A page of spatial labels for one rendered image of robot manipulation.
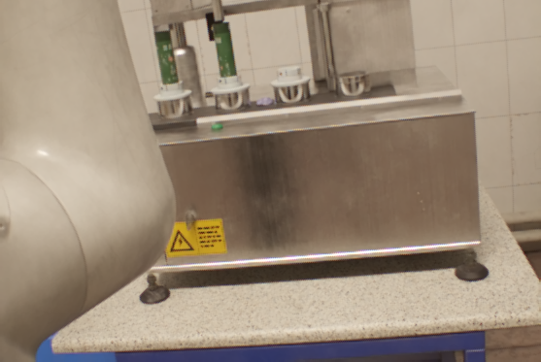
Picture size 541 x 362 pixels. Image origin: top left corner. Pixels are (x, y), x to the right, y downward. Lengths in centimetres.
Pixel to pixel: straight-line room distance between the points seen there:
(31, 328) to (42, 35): 19
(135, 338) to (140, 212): 62
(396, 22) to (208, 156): 43
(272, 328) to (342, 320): 11
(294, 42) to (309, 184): 165
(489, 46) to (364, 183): 172
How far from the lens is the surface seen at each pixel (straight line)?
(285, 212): 109
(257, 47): 270
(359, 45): 124
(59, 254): 43
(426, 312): 103
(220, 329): 105
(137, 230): 48
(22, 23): 47
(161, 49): 122
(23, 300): 41
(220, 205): 110
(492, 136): 281
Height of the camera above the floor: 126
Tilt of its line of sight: 15 degrees down
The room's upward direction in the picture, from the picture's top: 8 degrees counter-clockwise
